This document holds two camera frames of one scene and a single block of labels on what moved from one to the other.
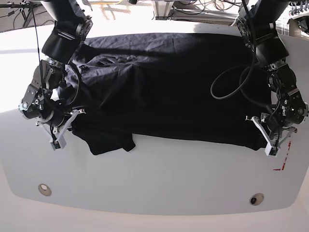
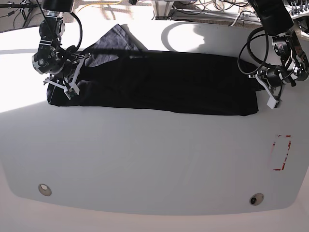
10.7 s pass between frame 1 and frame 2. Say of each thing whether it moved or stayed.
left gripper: moved
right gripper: moved
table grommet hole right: stayed
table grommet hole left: stayed
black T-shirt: moved
